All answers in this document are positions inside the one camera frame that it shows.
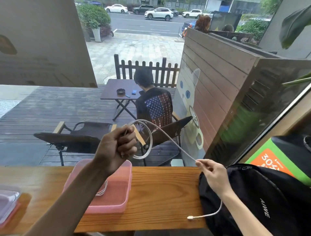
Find person's right hand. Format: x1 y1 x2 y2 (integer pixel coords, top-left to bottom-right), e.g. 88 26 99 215
195 159 235 199

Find person's left hand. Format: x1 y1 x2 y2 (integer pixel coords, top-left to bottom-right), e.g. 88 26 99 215
93 124 138 178

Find white cable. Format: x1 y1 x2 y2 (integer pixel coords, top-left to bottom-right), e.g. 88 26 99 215
125 119 223 220
96 179 108 196

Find pink plastic container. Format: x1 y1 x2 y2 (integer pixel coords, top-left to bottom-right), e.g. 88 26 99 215
62 158 133 215

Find clear container lid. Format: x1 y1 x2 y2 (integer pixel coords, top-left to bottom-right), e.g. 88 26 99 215
0 188 22 230

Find person's right forearm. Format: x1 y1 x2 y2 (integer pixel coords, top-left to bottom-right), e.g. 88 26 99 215
220 191 274 236

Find person's left forearm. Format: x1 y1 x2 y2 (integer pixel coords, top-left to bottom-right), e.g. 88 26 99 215
24 158 107 236

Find dark folding chair wooden armrests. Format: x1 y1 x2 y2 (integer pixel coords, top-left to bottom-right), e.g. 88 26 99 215
131 111 193 167
33 121 118 167

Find black backpack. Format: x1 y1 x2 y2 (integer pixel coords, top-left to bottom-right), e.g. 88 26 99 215
198 163 311 236

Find green and orange printed stand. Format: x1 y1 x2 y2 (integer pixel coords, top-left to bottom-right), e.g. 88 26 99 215
245 135 311 186

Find dark folding outdoor table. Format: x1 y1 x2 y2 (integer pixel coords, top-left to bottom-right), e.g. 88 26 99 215
100 78 144 121

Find dark wooden picket fence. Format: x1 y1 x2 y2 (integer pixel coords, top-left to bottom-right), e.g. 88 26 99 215
114 54 180 88

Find wooden partition with cat painting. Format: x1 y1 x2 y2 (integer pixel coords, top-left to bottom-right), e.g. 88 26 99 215
173 28 311 167

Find white planter pot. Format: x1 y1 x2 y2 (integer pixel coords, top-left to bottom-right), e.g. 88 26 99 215
92 27 102 42

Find long narrow green leaf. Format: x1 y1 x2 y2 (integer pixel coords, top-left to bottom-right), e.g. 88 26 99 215
282 73 311 87

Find green bush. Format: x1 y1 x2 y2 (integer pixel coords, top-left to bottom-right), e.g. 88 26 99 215
76 4 111 37

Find white sedan car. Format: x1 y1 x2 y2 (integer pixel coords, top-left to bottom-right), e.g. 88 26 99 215
105 4 129 14

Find dark green suv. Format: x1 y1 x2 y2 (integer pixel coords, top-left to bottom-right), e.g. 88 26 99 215
132 4 155 15

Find white suv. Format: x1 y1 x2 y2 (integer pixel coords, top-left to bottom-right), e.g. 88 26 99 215
181 9 203 19
144 7 174 22

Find blue scooter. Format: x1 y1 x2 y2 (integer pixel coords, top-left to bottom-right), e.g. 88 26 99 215
181 20 196 38

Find green shrubs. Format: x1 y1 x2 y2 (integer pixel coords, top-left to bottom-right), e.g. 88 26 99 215
236 18 269 42

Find dark display board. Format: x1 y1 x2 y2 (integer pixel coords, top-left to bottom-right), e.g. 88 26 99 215
209 11 242 32

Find large green leaf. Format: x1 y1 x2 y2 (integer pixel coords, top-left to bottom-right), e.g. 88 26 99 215
279 5 311 49

